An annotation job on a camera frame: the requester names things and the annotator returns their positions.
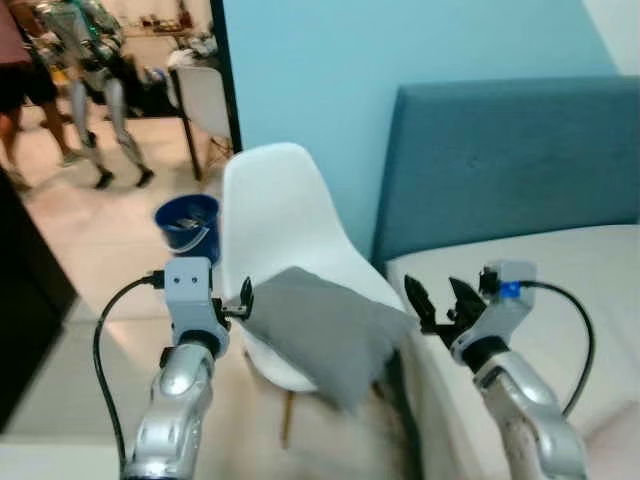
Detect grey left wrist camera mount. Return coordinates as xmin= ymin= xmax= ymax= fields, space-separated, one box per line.
xmin=162 ymin=257 xmax=232 ymax=351

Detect blue bucket white handle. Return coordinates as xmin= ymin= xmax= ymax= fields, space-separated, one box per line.
xmin=153 ymin=193 xmax=222 ymax=267

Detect silver humanoid robot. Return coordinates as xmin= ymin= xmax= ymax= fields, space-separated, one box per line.
xmin=38 ymin=0 xmax=157 ymax=191

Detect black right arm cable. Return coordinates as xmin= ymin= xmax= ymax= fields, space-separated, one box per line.
xmin=518 ymin=280 xmax=598 ymax=419

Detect white plastic shell chair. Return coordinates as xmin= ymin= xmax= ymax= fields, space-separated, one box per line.
xmin=219 ymin=142 xmax=413 ymax=449

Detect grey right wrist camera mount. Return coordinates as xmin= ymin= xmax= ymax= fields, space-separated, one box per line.
xmin=452 ymin=261 xmax=539 ymax=353

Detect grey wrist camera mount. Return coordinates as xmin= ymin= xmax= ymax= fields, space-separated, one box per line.
xmin=452 ymin=261 xmax=539 ymax=353
xmin=162 ymin=257 xmax=232 ymax=351

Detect person in black shorts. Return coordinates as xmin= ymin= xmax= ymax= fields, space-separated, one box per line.
xmin=0 ymin=0 xmax=87 ymax=193

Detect blue upholstered bed headboard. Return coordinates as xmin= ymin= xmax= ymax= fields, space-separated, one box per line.
xmin=371 ymin=77 xmax=640 ymax=267

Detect white chair wooden legs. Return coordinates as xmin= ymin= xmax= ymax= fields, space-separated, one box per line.
xmin=168 ymin=63 xmax=237 ymax=183

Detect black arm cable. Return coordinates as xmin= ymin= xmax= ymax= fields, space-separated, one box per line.
xmin=92 ymin=270 xmax=167 ymax=473
xmin=518 ymin=280 xmax=598 ymax=419

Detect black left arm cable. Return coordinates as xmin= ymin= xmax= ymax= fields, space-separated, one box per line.
xmin=92 ymin=270 xmax=167 ymax=473

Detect grey pillow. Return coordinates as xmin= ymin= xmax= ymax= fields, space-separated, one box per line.
xmin=242 ymin=266 xmax=417 ymax=414

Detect black door frame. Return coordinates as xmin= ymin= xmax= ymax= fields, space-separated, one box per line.
xmin=207 ymin=0 xmax=244 ymax=157

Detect beige bed mattress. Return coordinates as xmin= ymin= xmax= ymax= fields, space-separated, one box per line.
xmin=384 ymin=224 xmax=640 ymax=480

